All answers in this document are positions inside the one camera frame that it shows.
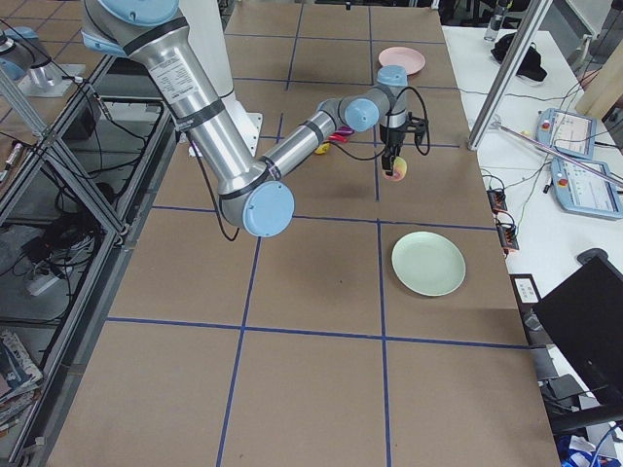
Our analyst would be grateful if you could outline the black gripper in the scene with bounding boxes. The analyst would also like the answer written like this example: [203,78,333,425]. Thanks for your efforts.
[380,125,406,176]

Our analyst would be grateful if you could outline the green pink peach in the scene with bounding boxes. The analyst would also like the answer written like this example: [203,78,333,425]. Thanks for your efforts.
[384,157,408,182]

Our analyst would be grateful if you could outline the purple eggplant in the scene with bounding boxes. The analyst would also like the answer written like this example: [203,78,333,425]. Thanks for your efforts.
[330,126,354,143]

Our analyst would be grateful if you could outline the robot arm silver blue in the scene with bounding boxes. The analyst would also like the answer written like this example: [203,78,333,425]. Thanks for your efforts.
[1,26,70,98]
[82,1,408,237]

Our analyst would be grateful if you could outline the yellow fruit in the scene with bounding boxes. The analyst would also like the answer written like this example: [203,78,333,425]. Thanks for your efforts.
[313,142,331,156]

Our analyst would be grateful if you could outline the pink plate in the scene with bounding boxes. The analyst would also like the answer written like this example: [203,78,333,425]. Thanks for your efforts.
[378,46,426,75]

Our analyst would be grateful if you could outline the green plate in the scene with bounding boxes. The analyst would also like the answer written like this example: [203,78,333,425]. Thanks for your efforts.
[391,232,466,297]

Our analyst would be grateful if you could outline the orange circuit board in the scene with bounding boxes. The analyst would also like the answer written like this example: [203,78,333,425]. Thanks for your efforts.
[486,188,520,256]

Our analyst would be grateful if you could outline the black bag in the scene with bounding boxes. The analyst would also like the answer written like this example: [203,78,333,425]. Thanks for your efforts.
[490,32,549,84]

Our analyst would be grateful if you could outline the water bottle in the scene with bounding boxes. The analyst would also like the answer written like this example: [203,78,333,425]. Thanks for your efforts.
[484,0,511,42]

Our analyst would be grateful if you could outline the upper blue teach pendant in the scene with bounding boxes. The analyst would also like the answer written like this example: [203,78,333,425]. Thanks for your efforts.
[536,108,597,161]

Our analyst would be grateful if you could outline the blue teach pendant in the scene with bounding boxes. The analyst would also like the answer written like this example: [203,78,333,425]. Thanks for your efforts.
[536,108,597,161]
[551,158,622,219]

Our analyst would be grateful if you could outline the lower blue teach pendant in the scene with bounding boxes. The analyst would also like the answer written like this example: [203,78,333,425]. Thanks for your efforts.
[551,158,622,219]

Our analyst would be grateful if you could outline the black monitor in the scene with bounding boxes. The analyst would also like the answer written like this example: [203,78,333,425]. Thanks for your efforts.
[533,257,622,404]

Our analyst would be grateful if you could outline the stack of magazines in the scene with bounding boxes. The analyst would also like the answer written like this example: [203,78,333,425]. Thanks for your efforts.
[1,329,44,436]

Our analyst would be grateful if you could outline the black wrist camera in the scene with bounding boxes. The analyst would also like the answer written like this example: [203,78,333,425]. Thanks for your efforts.
[406,112,428,145]

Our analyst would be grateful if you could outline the aluminium frame post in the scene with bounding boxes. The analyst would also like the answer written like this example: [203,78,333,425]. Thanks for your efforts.
[467,0,553,151]

